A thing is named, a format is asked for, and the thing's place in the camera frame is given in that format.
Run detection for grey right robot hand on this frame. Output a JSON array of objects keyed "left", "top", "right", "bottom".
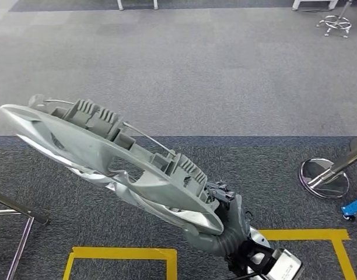
[{"left": 184, "top": 181, "right": 250, "bottom": 250}]

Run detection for grey plastic wheel cover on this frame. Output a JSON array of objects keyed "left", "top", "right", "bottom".
[{"left": 0, "top": 93, "right": 225, "bottom": 237}]

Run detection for blue metal shelf rack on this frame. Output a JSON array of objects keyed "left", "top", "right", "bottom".
[{"left": 340, "top": 195, "right": 357, "bottom": 222}]

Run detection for white table legs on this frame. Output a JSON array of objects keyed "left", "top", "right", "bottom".
[
  {"left": 292, "top": 0, "right": 339, "bottom": 11},
  {"left": 116, "top": 0, "right": 159, "bottom": 11}
]

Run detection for chrome stool base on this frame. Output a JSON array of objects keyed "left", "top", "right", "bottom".
[{"left": 316, "top": 0, "right": 352, "bottom": 39}]

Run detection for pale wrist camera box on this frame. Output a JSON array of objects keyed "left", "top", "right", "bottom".
[{"left": 264, "top": 248, "right": 305, "bottom": 280}]

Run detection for chrome stanchion post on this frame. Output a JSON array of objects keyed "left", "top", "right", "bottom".
[{"left": 298, "top": 143, "right": 357, "bottom": 200}]

